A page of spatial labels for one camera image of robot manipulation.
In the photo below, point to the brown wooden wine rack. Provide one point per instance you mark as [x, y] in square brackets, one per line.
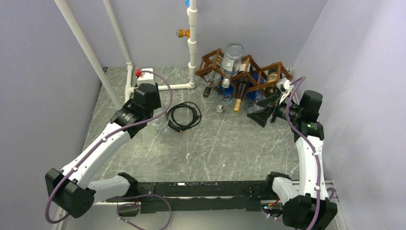
[213, 60]

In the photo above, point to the aluminium rail frame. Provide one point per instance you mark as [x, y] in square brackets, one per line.
[272, 209]

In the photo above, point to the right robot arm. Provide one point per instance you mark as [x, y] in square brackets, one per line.
[306, 165]

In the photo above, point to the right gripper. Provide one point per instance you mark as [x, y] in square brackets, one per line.
[271, 104]

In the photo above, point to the orange valve fitting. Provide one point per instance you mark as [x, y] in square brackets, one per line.
[183, 33]

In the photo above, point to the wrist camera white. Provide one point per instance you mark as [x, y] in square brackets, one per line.
[285, 87]
[144, 76]

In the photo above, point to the clear glass bottle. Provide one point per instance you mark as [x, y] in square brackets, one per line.
[231, 62]
[161, 119]

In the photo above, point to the white PVC pipe frame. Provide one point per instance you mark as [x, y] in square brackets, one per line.
[192, 13]

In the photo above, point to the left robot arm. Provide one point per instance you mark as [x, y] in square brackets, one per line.
[95, 165]

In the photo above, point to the brown gold-capped wine bottle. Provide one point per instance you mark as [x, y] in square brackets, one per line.
[241, 89]

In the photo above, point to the dark bottle black cap left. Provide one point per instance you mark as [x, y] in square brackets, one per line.
[210, 84]

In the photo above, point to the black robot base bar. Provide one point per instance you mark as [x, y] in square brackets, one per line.
[199, 196]

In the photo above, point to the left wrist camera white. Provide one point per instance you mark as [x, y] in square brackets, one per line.
[144, 76]

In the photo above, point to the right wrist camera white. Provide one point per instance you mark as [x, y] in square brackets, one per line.
[285, 87]

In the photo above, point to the blue label clear bottle left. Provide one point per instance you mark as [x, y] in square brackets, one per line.
[227, 98]

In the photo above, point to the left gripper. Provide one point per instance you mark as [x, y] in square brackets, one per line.
[157, 102]

